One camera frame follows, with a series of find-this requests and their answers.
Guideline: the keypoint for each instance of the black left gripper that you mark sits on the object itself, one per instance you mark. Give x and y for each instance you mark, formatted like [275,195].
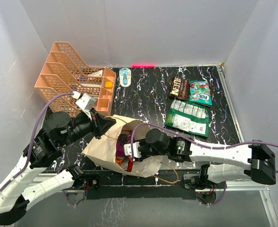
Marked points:
[100,123]

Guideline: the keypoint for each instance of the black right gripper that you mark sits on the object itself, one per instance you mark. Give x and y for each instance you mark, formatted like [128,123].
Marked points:
[143,156]

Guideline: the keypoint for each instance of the purple blackcurrant candy bag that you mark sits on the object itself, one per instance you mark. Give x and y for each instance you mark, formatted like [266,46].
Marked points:
[123,138]

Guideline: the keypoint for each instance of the beige paper bag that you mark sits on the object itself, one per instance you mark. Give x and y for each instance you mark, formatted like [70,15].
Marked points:
[103,151]

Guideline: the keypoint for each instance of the green snack bag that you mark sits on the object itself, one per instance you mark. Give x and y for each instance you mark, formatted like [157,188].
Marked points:
[188,117]

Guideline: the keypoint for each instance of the brown Kettle chips bag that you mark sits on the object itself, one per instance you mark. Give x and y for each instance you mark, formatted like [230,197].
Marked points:
[180,88]

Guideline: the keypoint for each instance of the teal Fox's mint candy bag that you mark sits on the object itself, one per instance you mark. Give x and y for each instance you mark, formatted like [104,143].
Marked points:
[201,92]

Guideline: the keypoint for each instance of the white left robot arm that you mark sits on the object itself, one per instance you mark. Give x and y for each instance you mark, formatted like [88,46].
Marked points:
[59,131]

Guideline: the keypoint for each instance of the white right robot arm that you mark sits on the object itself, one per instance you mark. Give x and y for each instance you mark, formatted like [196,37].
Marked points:
[255,161]

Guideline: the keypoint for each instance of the orange red snack pack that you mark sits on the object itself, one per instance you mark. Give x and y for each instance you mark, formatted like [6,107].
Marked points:
[124,163]

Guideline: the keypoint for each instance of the yellow sticky note pad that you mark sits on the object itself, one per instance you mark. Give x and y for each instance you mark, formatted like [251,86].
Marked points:
[108,85]

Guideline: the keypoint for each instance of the small white box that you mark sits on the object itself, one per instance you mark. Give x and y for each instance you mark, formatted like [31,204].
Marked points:
[98,73]

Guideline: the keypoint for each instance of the peach plastic desk organizer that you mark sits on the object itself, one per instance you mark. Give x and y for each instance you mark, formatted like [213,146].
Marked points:
[65,71]

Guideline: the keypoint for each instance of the blue correction tape package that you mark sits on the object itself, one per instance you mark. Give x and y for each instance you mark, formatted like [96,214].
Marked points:
[125,77]

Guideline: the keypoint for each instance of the pink tape strip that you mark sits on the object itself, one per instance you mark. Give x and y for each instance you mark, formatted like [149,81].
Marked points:
[142,65]

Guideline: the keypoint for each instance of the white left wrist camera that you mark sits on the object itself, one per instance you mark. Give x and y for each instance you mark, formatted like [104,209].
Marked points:
[85,102]

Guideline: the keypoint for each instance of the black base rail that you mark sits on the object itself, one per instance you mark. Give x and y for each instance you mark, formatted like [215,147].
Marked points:
[104,184]

